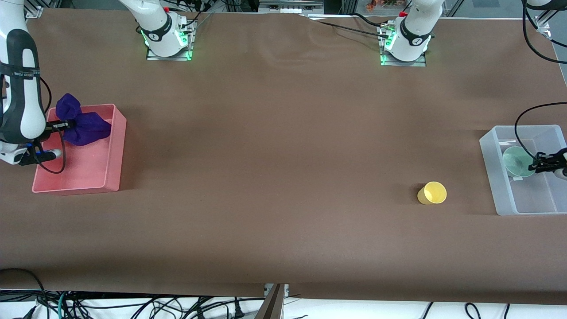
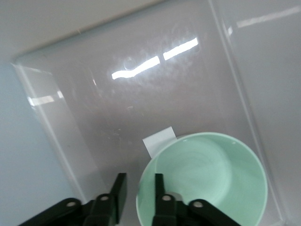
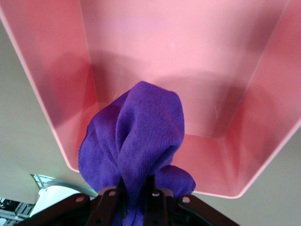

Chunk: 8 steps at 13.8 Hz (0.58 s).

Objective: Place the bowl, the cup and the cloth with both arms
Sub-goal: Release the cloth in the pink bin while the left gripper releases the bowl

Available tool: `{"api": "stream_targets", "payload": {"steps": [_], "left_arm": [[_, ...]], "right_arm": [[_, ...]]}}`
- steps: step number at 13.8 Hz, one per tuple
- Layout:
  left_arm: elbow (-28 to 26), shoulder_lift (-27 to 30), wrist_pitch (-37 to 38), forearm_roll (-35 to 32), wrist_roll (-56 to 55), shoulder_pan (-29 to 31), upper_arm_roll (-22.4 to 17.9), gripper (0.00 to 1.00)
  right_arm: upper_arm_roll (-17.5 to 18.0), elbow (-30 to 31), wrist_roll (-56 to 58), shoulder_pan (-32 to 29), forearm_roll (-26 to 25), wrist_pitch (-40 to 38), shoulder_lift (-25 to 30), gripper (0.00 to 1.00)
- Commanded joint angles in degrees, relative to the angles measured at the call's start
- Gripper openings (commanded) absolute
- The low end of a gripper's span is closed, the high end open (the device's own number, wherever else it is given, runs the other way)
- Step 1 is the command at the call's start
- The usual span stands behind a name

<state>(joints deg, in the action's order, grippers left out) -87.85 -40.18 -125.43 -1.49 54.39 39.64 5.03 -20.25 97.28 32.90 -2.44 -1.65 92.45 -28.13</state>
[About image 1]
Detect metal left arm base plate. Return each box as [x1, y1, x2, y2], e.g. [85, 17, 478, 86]
[380, 24, 427, 67]

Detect aluminium frame corner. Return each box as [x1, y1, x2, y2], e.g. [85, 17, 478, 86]
[24, 0, 46, 19]
[534, 7, 559, 41]

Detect tangled black floor cables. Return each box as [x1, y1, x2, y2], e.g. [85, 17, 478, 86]
[13, 292, 266, 319]

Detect pink plastic bin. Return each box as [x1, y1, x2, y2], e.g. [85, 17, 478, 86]
[32, 104, 127, 195]

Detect purple cloth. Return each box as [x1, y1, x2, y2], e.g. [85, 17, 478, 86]
[55, 93, 112, 147]

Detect teal cable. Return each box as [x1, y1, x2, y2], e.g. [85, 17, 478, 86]
[57, 290, 72, 319]

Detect black floor cable loop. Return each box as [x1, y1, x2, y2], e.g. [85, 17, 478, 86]
[0, 268, 46, 306]

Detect white power strip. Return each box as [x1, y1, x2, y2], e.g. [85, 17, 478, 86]
[258, 0, 325, 15]

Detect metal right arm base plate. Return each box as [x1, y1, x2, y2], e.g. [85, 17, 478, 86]
[146, 20, 194, 62]

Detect black cable on table cover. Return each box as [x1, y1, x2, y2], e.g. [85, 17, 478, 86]
[305, 12, 391, 39]

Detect yellow cup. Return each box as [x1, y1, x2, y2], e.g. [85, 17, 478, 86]
[417, 181, 447, 205]

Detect clear plastic bin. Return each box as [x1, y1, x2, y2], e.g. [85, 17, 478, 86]
[479, 125, 567, 216]

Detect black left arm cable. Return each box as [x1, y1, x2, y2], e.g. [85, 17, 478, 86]
[514, 0, 567, 160]

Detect pale green bowl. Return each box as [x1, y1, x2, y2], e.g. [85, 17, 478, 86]
[503, 146, 537, 179]

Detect brown table cover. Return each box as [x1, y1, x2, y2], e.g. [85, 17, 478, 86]
[0, 8, 567, 305]

